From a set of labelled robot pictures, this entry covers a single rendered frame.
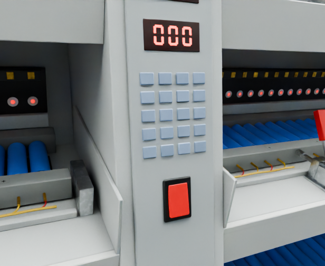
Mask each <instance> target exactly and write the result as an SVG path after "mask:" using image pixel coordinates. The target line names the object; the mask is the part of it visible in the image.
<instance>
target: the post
mask: <svg viewBox="0 0 325 266"><path fill-rule="evenodd" d="M68 57H69V73H70V89H71V104H72V120H73V135H74V116H73V106H76V107H77V109H78V111H79V113H80V115H81V117H82V119H83V121H84V123H85V125H86V127H87V129H88V131H89V133H90V135H91V137H92V139H93V141H94V143H95V145H96V147H97V149H98V151H99V153H100V155H101V157H102V159H103V161H104V163H105V165H106V167H107V169H108V171H109V173H110V175H111V177H112V179H113V181H114V183H115V185H116V187H117V189H118V191H119V193H120V195H121V197H122V199H123V209H122V226H121V242H120V259H119V266H136V248H135V225H134V212H133V189H132V165H131V142H130V118H129V95H128V71H127V48H126V24H125V1H124V0H105V11H104V44H82V43H68ZM212 69H213V157H214V244H215V266H224V244H223V118H222V0H212Z"/></svg>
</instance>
